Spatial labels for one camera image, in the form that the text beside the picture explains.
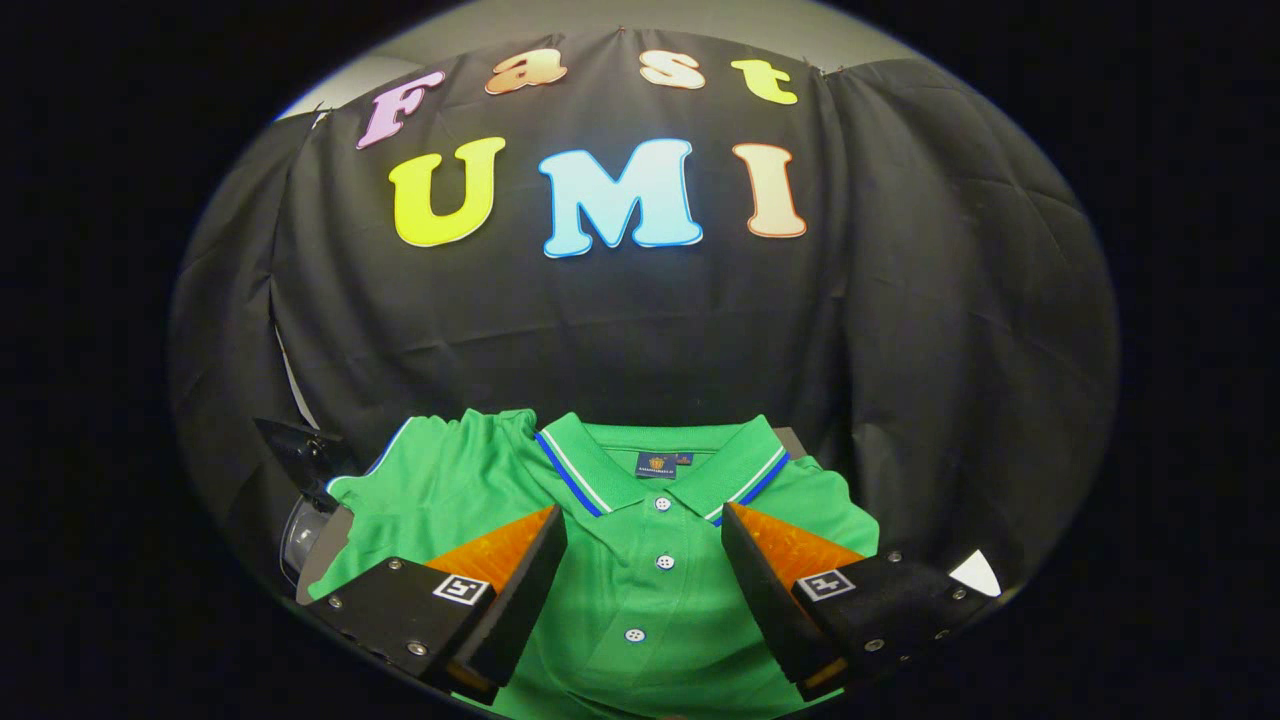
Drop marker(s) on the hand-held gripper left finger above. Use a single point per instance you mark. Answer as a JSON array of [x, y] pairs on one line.
[[520, 590]]

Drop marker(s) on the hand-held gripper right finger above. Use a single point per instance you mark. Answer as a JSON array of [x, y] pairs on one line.
[[765, 590]]

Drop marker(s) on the green polo shirt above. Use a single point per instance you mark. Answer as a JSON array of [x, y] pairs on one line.
[[640, 590]]

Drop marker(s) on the black washing machine lid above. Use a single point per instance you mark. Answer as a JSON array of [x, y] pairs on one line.
[[300, 450]]

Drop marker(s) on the beige cabinet with dark top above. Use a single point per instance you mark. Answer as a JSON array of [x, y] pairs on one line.
[[322, 550]]

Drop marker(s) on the white sheet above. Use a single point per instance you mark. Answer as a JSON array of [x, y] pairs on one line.
[[975, 575]]

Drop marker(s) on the black backdrop cloth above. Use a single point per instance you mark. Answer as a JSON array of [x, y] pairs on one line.
[[900, 330]]

